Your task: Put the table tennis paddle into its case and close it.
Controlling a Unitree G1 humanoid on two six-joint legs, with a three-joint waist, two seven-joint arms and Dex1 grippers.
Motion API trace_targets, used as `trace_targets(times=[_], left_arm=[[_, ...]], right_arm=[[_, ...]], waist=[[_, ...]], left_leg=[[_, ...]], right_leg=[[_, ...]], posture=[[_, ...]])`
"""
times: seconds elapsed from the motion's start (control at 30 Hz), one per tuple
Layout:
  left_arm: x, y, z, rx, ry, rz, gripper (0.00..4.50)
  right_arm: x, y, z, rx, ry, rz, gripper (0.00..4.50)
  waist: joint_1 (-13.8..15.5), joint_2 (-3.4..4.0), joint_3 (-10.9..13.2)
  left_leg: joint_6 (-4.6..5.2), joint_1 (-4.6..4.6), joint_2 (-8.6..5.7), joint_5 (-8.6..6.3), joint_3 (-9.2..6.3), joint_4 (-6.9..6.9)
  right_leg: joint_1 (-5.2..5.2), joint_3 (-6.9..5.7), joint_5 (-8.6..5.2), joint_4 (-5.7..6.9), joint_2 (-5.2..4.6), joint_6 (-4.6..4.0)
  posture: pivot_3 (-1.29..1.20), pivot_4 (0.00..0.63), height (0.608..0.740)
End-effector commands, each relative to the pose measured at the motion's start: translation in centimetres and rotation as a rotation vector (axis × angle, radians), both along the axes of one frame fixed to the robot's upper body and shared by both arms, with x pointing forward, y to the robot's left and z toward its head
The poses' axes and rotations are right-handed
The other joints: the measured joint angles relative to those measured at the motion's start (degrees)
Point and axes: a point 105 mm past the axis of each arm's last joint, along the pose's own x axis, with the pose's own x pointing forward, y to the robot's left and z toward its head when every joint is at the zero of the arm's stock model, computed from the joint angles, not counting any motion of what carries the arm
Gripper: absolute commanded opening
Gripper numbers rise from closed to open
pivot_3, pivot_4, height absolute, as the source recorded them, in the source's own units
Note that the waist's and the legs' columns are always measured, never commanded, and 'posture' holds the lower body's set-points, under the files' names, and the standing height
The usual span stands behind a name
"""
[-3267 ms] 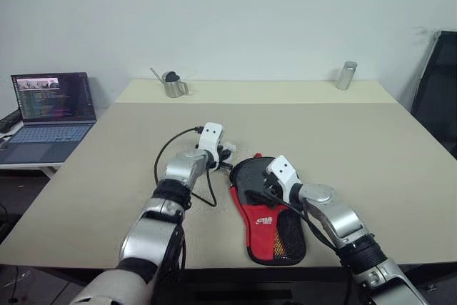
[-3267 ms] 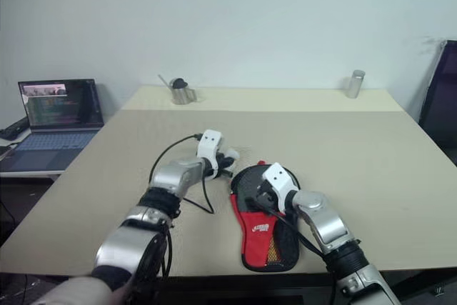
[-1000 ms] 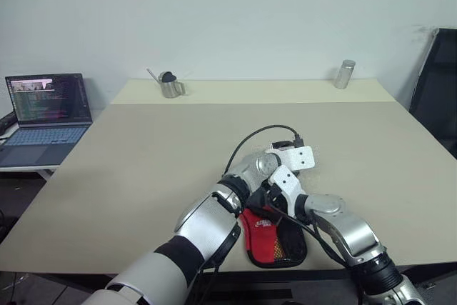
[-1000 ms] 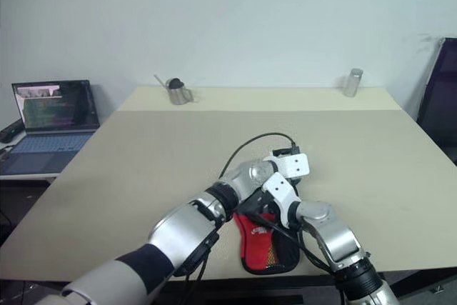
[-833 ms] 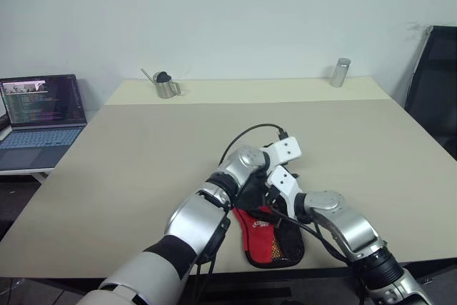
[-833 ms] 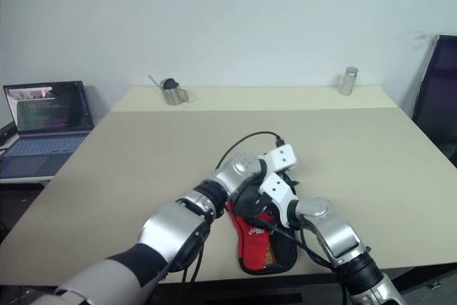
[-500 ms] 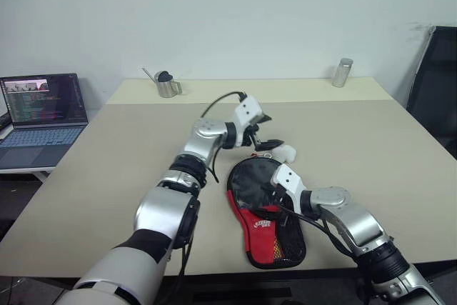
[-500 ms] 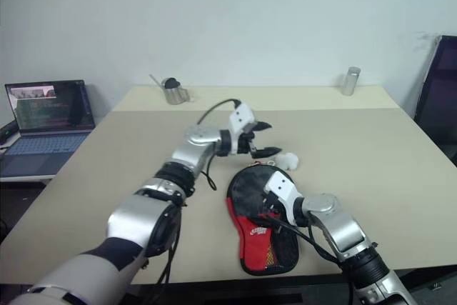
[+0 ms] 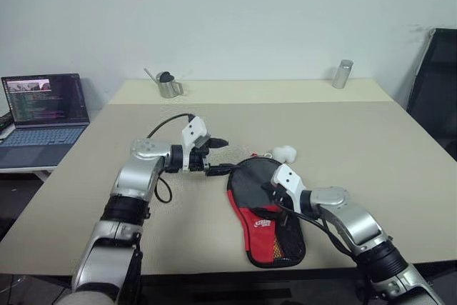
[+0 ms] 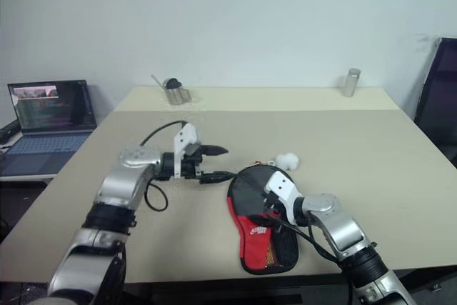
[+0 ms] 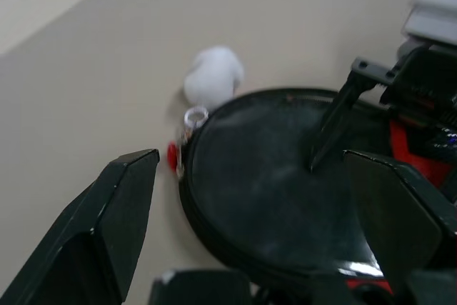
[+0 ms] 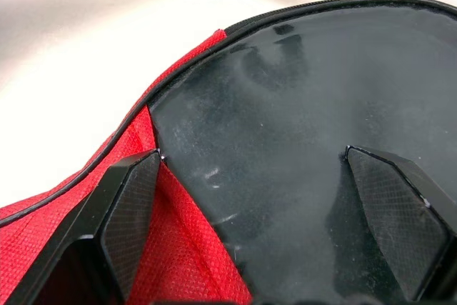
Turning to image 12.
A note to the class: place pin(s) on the black red paddle case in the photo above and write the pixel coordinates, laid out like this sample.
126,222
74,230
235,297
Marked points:
185,248

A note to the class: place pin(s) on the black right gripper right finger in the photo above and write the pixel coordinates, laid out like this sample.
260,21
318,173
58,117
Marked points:
400,219

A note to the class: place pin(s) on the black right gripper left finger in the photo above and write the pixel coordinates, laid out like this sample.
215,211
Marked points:
121,212

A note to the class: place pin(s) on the black rubber table tennis paddle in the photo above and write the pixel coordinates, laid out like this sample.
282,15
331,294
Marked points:
285,112

